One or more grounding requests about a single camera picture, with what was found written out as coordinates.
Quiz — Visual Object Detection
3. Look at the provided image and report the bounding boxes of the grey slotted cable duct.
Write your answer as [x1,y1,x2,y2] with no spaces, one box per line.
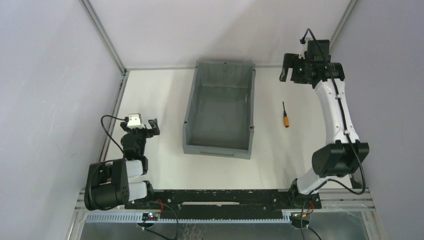
[84,211,294,224]

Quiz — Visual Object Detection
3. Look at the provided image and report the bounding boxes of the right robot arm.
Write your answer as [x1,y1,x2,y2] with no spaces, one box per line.
[279,53,370,196]

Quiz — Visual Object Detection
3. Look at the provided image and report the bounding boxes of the right corner aluminium post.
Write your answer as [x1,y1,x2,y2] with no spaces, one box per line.
[329,0,360,51]

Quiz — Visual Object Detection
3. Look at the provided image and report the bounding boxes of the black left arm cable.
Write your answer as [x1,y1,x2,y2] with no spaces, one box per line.
[100,114,129,157]

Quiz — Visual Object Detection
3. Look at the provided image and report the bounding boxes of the corner aluminium post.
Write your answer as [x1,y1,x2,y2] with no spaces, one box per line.
[329,0,360,51]
[79,0,127,75]

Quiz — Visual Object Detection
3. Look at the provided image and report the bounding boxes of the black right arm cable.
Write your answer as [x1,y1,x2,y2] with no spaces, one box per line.
[299,28,367,196]

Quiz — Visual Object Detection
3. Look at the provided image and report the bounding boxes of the orange handled screwdriver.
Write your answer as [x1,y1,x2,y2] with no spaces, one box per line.
[282,101,290,128]

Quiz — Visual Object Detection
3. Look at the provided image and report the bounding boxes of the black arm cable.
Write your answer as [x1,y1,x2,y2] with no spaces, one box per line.
[100,114,129,157]
[299,28,367,196]

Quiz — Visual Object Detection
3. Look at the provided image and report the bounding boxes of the left controller board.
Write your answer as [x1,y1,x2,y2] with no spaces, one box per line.
[141,212,160,222]

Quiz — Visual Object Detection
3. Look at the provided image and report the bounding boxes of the controller board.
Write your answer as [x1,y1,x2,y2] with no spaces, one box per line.
[141,212,160,222]
[289,212,310,229]

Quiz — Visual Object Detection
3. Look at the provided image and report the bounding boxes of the grey plastic storage bin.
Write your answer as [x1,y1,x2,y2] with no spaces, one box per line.
[182,60,256,160]

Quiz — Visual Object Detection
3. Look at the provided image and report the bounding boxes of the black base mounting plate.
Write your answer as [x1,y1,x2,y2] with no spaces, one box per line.
[124,189,322,221]

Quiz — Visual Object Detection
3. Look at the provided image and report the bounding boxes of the left corner aluminium post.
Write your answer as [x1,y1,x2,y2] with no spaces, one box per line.
[79,0,127,75]

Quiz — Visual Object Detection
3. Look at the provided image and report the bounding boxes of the left aluminium frame rail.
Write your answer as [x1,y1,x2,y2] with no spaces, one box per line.
[97,71,129,163]

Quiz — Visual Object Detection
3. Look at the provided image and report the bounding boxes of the right controller board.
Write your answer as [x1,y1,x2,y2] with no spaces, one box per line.
[289,212,310,229]

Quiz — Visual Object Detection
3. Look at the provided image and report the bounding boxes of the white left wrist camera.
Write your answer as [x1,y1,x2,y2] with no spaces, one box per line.
[127,113,146,129]

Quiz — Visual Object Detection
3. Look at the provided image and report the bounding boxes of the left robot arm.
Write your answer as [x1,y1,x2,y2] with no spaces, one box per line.
[84,113,160,211]

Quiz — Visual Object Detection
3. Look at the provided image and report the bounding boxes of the front aluminium frame rails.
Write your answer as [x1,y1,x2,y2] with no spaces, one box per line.
[73,188,377,214]

